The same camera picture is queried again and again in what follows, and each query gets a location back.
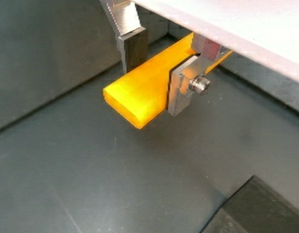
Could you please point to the yellow two-pronged peg object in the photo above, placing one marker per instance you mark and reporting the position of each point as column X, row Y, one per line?
column 138, row 95

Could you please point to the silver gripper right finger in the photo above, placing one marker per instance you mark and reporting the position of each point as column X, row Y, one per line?
column 189, row 75

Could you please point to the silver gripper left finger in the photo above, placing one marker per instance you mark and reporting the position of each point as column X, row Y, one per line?
column 131, row 34

